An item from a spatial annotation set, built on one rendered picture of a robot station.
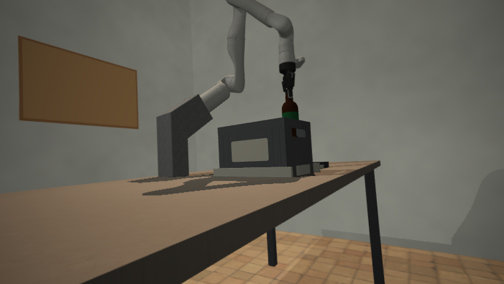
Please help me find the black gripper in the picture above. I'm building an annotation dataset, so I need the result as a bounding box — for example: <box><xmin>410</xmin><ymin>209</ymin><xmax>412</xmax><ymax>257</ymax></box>
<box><xmin>279</xmin><ymin>62</ymin><xmax>296</xmax><ymax>98</ymax></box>

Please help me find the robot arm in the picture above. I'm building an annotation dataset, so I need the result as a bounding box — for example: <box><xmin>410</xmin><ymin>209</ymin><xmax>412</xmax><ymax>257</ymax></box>
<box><xmin>200</xmin><ymin>0</ymin><xmax>305</xmax><ymax>112</ymax></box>

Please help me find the dark grey crate with dividers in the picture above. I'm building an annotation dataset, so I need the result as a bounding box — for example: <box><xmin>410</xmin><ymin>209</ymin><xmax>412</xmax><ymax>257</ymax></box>
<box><xmin>219</xmin><ymin>117</ymin><xmax>314</xmax><ymax>176</ymax></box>

